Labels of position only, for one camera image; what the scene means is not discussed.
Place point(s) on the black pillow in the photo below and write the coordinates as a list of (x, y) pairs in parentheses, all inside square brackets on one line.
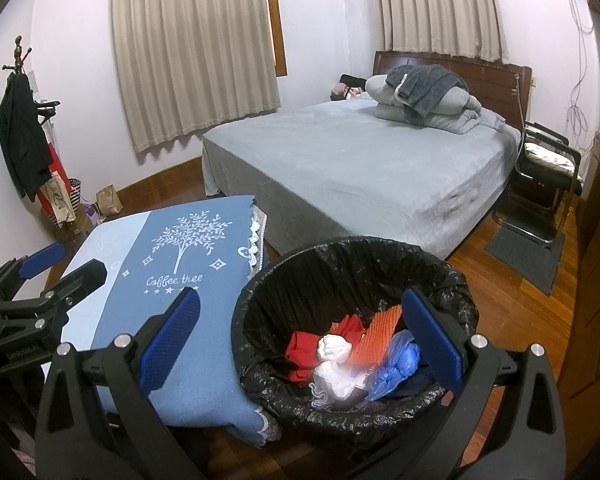
[(352, 80)]

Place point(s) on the red plastic bag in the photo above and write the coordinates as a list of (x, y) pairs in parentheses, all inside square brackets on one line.
[(300, 355)]

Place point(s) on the wooden coat rack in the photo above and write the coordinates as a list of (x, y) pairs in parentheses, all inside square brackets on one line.
[(17, 52)]

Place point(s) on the wooden cabinet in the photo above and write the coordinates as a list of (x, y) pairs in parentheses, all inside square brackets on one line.
[(595, 260)]

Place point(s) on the striped bag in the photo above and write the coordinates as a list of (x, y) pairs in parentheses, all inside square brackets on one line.
[(75, 195)]

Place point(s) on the wide beige curtain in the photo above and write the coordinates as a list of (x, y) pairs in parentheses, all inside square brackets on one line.
[(190, 50)]

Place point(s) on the blue plastic bag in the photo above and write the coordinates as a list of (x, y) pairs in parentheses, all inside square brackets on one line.
[(397, 365)]

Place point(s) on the patterned chair cushion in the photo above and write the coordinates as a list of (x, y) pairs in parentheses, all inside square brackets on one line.
[(550, 156)]

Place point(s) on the folded light grey duvet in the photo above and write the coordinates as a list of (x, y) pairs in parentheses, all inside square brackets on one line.
[(455, 115)]

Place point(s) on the brown paper bag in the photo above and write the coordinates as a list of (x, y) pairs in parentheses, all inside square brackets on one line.
[(109, 201)]

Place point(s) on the black coat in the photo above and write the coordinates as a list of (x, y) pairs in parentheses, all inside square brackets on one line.
[(22, 140)]

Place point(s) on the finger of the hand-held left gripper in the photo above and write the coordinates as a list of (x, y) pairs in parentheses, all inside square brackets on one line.
[(80, 275), (42, 257)]

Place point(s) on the orange foam net sleeve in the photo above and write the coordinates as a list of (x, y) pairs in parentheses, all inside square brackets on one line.
[(377, 335)]

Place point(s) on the blue tree-print tablecloth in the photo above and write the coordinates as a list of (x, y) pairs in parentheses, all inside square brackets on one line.
[(180, 240)]

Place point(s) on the pinkish stuffed toy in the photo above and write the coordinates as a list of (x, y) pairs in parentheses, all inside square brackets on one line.
[(342, 94)]

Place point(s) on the white tissue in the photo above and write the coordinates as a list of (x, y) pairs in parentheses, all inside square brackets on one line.
[(332, 347)]

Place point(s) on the bed with grey sheet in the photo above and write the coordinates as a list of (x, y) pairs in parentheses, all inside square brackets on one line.
[(355, 170)]

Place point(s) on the purple bag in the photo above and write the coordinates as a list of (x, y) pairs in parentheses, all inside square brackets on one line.
[(92, 212)]

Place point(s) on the dark grey blanket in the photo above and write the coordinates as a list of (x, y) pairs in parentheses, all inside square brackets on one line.
[(430, 85)]

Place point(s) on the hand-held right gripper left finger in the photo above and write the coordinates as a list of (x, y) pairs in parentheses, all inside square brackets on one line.
[(170, 340)]

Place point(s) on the wooden headboard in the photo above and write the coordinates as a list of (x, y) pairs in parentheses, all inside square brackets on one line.
[(495, 80)]

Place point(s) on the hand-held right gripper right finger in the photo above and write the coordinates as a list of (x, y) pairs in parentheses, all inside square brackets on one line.
[(432, 340)]

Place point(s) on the black metal chair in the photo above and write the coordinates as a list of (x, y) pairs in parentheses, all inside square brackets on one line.
[(535, 190)]

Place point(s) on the wooden window frame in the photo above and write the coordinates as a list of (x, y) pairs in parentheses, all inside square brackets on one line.
[(279, 35)]

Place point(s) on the narrow beige curtain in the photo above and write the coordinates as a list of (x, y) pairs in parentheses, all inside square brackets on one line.
[(440, 10)]

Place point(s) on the black-lined waste bin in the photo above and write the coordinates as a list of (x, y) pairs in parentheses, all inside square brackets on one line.
[(330, 275)]

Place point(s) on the beige tote bag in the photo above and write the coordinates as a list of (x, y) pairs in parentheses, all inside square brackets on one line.
[(55, 200)]

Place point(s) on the grey floor mat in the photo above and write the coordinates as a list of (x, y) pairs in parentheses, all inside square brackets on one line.
[(525, 260)]

